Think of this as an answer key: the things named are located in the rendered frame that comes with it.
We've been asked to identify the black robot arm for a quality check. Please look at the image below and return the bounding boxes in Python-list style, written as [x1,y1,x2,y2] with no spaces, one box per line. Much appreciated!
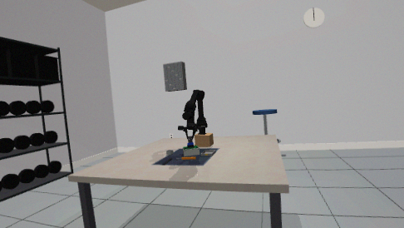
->
[182,90,208,135]

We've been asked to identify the dark blue-grey work mat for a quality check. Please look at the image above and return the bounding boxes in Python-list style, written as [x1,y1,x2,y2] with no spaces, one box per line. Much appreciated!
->
[152,148,219,166]

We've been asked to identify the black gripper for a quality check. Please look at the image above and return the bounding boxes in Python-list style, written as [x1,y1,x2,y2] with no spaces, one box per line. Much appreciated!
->
[178,119,203,139]

